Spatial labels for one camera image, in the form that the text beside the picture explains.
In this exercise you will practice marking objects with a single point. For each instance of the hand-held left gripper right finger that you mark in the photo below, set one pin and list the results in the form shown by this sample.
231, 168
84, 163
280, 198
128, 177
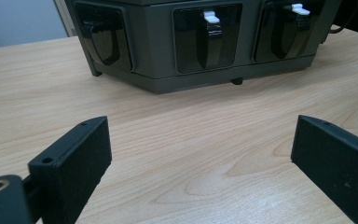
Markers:
338, 165

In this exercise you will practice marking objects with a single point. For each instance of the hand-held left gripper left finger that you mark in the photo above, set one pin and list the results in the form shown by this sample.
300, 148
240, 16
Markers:
71, 168

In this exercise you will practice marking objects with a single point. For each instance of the dark grey corner rack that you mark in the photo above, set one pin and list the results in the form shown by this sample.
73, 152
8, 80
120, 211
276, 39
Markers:
155, 46

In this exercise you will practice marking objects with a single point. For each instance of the white panel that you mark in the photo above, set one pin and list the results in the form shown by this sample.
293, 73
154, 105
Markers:
18, 21

